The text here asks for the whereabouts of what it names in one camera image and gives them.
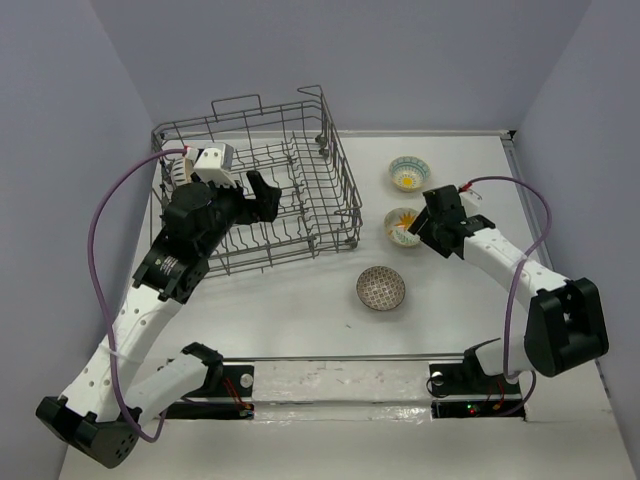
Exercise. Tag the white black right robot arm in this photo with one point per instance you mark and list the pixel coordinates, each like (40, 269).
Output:
(565, 325)

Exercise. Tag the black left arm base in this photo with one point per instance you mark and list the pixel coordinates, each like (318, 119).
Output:
(229, 398)

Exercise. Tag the grey wire dish rack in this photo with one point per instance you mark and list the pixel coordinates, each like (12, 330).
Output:
(295, 146)

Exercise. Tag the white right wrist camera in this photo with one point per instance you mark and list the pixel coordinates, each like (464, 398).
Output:
(471, 202)

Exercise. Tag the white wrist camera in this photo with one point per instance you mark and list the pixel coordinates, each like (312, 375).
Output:
(213, 165)
(471, 202)

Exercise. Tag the teal yellow sun bowl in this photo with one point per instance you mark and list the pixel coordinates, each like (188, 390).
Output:
(409, 173)

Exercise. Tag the orange flower bowl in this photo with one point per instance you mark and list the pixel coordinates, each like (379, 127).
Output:
(396, 226)

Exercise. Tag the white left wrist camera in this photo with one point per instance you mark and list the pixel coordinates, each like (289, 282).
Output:
(213, 165)

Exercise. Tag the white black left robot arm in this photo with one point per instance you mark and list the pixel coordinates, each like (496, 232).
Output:
(102, 412)

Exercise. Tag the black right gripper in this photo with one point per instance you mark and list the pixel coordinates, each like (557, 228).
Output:
(421, 226)

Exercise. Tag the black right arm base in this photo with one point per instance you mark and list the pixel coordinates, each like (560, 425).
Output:
(456, 394)

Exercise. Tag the brown patterned bowl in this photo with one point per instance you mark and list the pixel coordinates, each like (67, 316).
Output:
(380, 288)

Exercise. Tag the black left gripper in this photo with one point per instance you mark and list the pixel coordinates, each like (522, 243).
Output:
(267, 198)

